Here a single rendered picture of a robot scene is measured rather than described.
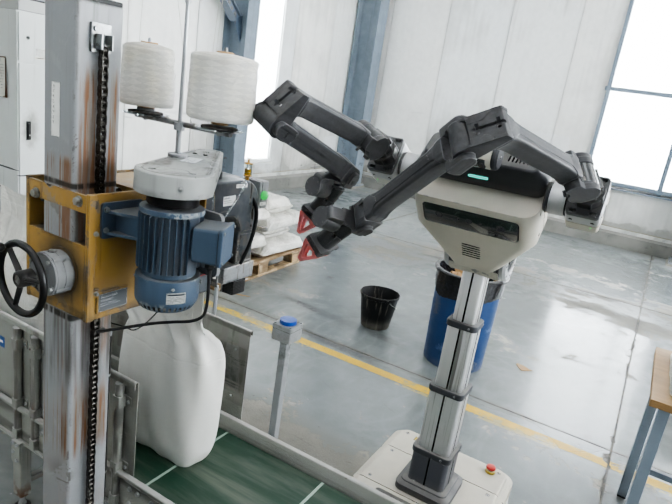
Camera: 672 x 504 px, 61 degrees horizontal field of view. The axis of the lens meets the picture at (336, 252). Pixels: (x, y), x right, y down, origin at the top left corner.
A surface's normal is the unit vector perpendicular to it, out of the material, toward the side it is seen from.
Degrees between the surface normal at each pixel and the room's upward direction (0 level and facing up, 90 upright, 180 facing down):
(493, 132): 63
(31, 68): 90
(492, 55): 90
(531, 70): 90
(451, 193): 40
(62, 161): 90
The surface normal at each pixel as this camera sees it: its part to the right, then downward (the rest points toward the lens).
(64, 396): -0.51, 0.17
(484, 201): -0.21, -0.62
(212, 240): -0.11, 0.26
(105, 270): 0.85, 0.26
